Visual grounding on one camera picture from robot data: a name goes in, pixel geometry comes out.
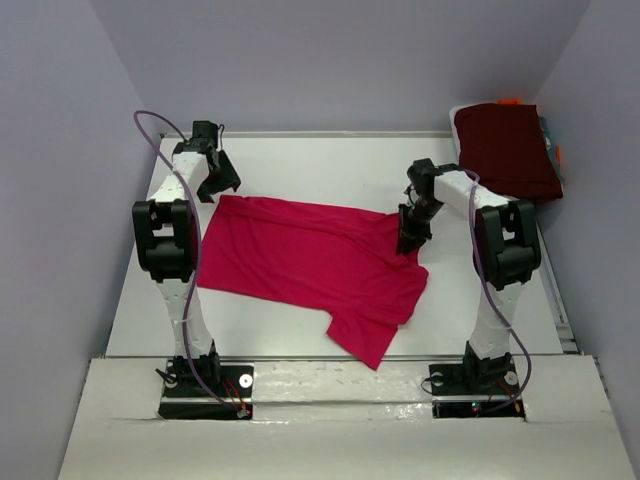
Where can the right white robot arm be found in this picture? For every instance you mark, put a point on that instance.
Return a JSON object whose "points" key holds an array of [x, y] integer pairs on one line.
{"points": [[506, 253]]}

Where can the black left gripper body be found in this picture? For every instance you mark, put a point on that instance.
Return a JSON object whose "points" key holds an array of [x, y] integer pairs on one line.
{"points": [[220, 179]]}

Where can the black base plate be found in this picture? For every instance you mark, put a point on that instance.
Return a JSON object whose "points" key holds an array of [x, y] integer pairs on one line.
{"points": [[187, 400], [453, 398]]}

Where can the dark red folded t-shirt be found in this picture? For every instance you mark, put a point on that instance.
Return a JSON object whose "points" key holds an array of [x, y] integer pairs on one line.
{"points": [[505, 145]]}

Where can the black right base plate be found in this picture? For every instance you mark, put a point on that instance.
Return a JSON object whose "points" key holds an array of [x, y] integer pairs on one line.
{"points": [[453, 398]]}

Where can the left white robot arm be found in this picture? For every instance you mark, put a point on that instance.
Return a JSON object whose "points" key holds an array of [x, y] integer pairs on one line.
{"points": [[168, 242]]}

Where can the metal rail right side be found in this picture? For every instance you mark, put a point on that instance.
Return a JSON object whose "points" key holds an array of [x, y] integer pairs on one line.
{"points": [[541, 317]]}

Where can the orange object behind stack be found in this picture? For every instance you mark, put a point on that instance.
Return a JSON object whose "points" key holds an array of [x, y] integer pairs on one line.
{"points": [[510, 101]]}

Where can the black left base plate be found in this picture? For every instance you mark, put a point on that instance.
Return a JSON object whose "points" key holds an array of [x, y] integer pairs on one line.
{"points": [[187, 400]]}

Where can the pink t-shirt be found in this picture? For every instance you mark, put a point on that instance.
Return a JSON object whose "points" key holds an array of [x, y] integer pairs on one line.
{"points": [[335, 259]]}

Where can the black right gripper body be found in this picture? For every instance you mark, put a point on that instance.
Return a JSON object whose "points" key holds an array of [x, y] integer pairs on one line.
{"points": [[415, 219]]}

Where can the teal orange item beside stack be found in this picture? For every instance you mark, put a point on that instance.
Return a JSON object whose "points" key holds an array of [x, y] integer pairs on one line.
{"points": [[552, 149]]}

